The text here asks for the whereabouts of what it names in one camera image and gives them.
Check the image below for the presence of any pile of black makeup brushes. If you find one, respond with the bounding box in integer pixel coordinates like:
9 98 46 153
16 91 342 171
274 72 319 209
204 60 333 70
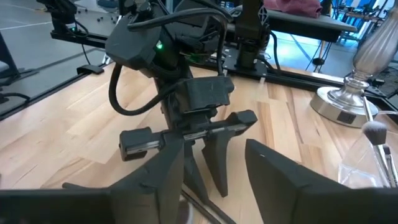
180 189 239 224

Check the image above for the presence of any maroon cloth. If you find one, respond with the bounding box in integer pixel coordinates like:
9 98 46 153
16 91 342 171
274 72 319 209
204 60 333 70
263 0 323 19

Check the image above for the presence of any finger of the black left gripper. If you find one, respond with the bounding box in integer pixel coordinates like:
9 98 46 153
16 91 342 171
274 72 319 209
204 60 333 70
201 129 236 198
183 141 210 205

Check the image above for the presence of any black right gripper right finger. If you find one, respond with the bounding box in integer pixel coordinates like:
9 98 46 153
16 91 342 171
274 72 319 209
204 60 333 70
244 138 398 224

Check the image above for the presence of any clear acrylic brush organizer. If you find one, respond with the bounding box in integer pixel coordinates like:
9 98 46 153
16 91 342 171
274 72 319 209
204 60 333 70
337 110 398 190

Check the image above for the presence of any round powder makeup brush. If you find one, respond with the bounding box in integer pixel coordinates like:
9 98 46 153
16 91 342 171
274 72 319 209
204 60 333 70
361 120 396 189

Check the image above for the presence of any black corner bracket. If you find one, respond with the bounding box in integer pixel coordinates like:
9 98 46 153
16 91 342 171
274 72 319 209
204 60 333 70
76 63 105 76

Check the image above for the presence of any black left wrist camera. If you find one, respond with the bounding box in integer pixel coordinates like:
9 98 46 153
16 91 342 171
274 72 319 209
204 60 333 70
178 76 236 115

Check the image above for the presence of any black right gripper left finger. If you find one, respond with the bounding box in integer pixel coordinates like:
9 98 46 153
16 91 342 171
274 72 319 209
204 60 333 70
0 136 185 224

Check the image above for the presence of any silver table lamp white shade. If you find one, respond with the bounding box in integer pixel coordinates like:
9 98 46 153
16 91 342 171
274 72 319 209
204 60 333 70
310 6 398 128

